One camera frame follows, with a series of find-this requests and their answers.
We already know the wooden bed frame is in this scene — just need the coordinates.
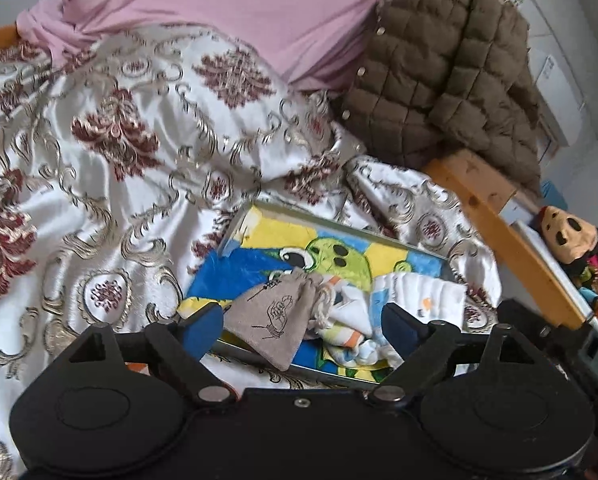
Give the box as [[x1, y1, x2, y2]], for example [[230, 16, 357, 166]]
[[0, 25, 587, 331]]

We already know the grey drawstring pouch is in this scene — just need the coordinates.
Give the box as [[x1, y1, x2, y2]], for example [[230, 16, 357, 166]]
[[221, 267, 322, 373]]

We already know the plush doll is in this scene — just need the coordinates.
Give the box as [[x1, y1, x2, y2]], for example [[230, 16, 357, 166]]
[[534, 205, 598, 321]]

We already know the white gauze cloth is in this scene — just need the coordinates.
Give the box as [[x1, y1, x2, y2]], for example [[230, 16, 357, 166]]
[[371, 272, 467, 333]]

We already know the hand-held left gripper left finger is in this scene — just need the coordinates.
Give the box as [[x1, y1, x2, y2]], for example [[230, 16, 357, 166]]
[[69, 302, 240, 406]]

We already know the brown puffer jacket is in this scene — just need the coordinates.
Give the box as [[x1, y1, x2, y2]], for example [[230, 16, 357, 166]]
[[339, 0, 545, 196]]

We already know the white air conditioner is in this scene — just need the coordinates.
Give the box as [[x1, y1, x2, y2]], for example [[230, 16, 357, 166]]
[[524, 5, 587, 158]]

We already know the pink bedsheet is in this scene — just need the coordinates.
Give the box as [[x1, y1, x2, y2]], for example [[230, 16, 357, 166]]
[[16, 0, 485, 93]]

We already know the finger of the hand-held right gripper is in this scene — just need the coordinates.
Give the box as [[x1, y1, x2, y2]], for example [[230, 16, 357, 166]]
[[499, 299, 547, 333]]

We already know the striped baby cloth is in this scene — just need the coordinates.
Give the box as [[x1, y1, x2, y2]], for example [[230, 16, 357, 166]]
[[319, 280, 410, 373]]

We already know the cartoon frog towel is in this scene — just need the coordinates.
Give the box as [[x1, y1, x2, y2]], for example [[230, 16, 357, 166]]
[[181, 207, 447, 378]]

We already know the patterned satin quilt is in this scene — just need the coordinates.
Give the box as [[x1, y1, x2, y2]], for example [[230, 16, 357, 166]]
[[0, 25, 502, 480]]

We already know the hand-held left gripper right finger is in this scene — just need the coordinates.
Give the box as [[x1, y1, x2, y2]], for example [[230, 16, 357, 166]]
[[366, 302, 542, 406]]

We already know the colourful cartoon picture tray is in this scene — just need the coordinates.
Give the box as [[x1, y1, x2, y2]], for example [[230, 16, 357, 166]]
[[181, 201, 467, 388]]

